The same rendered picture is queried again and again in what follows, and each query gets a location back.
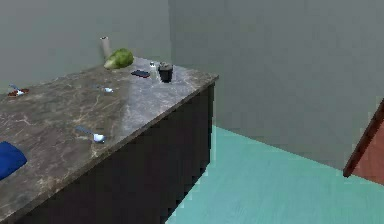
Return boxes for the red plate with utensil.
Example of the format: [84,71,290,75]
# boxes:
[7,83,30,98]

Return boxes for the large silver spoon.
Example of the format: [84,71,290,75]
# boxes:
[74,125,107,144]

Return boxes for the black mobile phone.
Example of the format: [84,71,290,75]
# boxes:
[130,69,151,79]

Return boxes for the green lettuce head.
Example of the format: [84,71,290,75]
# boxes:
[103,47,135,71]

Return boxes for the blue cloth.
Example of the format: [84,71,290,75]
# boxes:
[0,140,28,181]

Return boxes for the dark marble-top kitchen counter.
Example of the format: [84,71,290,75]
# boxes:
[0,56,220,224]

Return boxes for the black cup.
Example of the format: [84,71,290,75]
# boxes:
[157,61,174,84]

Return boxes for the reddish brown room door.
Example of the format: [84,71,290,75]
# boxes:
[342,97,384,186]

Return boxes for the small white shaker bottle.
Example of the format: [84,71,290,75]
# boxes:
[149,61,158,81]

